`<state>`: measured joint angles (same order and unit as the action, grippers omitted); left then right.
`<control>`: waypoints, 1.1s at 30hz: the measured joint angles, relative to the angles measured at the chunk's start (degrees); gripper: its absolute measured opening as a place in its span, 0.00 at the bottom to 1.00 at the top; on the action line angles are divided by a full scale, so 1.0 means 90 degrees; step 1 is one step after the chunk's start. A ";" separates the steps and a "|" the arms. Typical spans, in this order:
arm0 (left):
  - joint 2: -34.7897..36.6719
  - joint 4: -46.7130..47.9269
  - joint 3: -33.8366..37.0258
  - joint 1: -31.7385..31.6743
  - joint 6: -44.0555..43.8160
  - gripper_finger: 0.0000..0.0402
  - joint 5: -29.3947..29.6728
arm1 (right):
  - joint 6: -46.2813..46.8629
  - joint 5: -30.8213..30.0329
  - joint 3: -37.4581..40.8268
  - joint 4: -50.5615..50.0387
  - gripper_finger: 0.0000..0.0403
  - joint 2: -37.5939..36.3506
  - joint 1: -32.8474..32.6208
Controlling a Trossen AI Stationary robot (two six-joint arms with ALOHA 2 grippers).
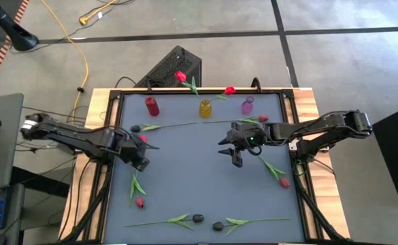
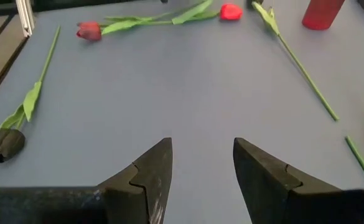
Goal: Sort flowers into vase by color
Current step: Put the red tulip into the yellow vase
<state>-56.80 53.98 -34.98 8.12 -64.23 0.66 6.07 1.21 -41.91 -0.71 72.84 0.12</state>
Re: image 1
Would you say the black cabinet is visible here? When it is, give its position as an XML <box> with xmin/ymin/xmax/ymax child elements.
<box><xmin>371</xmin><ymin>101</ymin><xmax>398</xmax><ymax>208</ymax></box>

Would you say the black stand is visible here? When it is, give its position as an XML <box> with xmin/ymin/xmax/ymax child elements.
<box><xmin>0</xmin><ymin>0</ymin><xmax>39</xmax><ymax>52</ymax></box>

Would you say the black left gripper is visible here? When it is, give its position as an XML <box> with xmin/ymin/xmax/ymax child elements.
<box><xmin>112</xmin><ymin>131</ymin><xmax>160</xmax><ymax>172</ymax></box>

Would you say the black artificial tulip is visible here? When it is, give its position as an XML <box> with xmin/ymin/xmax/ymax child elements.
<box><xmin>212</xmin><ymin>217</ymin><xmax>292</xmax><ymax>237</ymax></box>
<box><xmin>129</xmin><ymin>121</ymin><xmax>199</xmax><ymax>133</ymax></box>
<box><xmin>124</xmin><ymin>212</ymin><xmax>205</xmax><ymax>231</ymax></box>

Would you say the yellow glass vase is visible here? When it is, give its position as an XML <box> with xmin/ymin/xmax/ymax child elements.
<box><xmin>199</xmin><ymin>99</ymin><xmax>213</xmax><ymax>119</ymax></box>

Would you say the yellow power cable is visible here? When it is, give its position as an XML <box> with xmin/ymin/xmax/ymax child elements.
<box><xmin>40</xmin><ymin>0</ymin><xmax>118</xmax><ymax>118</ymax></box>

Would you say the red glass vase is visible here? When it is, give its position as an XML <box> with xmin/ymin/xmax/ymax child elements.
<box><xmin>144</xmin><ymin>96</ymin><xmax>161</xmax><ymax>117</ymax></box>

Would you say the grey side desk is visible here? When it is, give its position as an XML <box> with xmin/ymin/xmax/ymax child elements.
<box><xmin>0</xmin><ymin>93</ymin><xmax>25</xmax><ymax>193</ymax></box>

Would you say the dark red artificial tulip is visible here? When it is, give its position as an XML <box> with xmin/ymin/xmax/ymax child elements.
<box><xmin>128</xmin><ymin>169</ymin><xmax>148</xmax><ymax>210</ymax></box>
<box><xmin>202</xmin><ymin>114</ymin><xmax>270</xmax><ymax>125</ymax></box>
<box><xmin>259</xmin><ymin>156</ymin><xmax>292</xmax><ymax>190</ymax></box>

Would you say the black perforated computer case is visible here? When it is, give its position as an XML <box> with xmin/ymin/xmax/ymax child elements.
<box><xmin>134</xmin><ymin>45</ymin><xmax>203</xmax><ymax>88</ymax></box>

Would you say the purple glass vase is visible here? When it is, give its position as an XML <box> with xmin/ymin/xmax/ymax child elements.
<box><xmin>241</xmin><ymin>96</ymin><xmax>255</xmax><ymax>116</ymax></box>

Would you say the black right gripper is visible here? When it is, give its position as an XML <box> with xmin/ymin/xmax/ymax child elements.
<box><xmin>218</xmin><ymin>121</ymin><xmax>271</xmax><ymax>168</ymax></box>

